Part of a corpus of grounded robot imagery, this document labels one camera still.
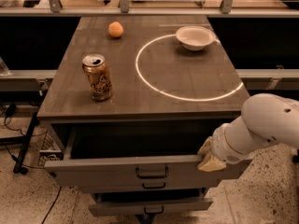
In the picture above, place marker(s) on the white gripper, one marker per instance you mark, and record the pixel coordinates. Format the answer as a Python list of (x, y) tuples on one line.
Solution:
[(222, 143)]

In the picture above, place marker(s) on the grey top drawer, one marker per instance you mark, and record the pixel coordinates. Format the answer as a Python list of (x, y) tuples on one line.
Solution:
[(128, 171)]

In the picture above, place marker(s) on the grey drawer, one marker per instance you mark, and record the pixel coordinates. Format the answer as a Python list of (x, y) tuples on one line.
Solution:
[(128, 171), (150, 207), (144, 186)]

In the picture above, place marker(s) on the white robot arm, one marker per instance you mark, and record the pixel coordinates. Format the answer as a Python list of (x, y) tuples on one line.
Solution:
[(265, 121)]

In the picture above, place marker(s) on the grey middle drawer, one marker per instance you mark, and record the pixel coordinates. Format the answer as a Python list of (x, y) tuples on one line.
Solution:
[(144, 186)]

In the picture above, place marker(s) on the grey drawer cabinet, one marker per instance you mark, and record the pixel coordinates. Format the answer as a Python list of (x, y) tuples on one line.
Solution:
[(166, 100)]

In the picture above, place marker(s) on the grey bottom drawer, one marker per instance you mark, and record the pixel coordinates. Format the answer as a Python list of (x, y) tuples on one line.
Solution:
[(150, 207)]

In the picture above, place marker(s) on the white bowl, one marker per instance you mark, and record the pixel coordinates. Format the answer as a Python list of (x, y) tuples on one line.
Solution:
[(195, 38)]

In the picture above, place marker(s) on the gold soda can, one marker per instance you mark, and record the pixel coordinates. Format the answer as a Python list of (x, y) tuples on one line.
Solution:
[(95, 67)]

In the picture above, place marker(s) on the orange fruit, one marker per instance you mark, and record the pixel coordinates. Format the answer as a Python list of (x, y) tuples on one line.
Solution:
[(115, 29)]

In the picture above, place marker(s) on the black stand leg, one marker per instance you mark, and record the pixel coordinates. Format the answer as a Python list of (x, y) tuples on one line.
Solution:
[(18, 168)]

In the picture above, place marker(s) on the wire mesh basket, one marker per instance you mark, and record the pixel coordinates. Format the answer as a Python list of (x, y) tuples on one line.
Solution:
[(49, 151)]

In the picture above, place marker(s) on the metal rail frame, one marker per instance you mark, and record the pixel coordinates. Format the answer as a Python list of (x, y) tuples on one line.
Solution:
[(27, 80)]

